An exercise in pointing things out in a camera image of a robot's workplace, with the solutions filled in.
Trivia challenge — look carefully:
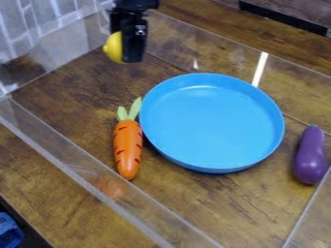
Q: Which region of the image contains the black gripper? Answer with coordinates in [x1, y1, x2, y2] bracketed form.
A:
[108, 0, 160, 63]

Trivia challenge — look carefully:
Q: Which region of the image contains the yellow toy lemon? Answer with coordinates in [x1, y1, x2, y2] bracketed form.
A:
[103, 31, 124, 64]

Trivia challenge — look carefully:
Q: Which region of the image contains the blue round plastic tray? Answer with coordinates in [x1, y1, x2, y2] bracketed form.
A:
[140, 73, 284, 173]

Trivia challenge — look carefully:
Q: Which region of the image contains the orange toy carrot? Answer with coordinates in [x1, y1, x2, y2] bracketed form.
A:
[112, 98, 144, 180]

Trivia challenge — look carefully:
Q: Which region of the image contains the purple toy eggplant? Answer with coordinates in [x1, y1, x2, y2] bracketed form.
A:
[294, 125, 327, 184]

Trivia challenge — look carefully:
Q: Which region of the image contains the blue object at corner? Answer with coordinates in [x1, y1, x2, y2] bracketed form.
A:
[0, 212, 24, 248]

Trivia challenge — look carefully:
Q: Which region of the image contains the clear acrylic barrier wall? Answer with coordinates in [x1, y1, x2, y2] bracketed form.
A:
[0, 0, 331, 248]

